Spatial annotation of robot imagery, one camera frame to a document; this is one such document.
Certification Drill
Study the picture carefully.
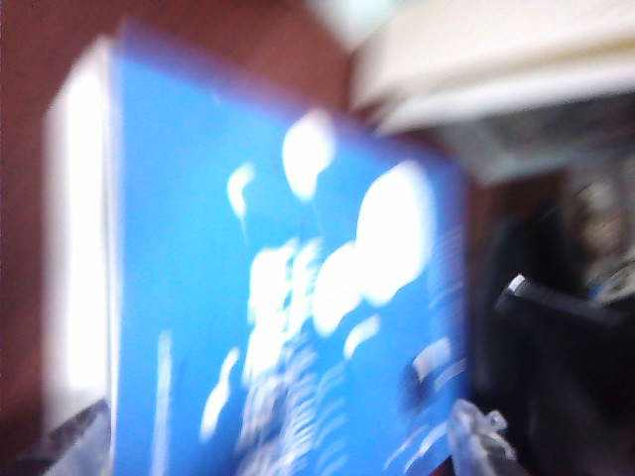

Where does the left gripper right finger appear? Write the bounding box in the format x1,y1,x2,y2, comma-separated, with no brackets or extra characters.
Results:
445,399,520,476

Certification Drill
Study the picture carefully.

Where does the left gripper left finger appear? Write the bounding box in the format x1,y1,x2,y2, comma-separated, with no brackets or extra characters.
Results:
0,399,113,476

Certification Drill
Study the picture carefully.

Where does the blue paperback book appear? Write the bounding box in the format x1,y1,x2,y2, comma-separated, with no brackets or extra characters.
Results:
44,22,470,476

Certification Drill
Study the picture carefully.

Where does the pale blue desk organizer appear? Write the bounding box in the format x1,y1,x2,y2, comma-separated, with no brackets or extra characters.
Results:
346,0,635,184

